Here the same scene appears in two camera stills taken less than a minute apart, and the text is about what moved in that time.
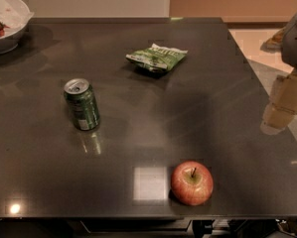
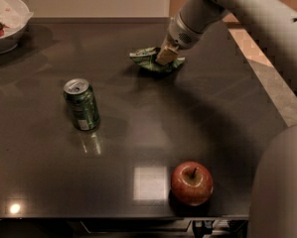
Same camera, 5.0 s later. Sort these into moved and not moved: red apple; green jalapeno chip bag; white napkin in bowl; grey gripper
Moved: grey gripper
Not moved: green jalapeno chip bag; white napkin in bowl; red apple
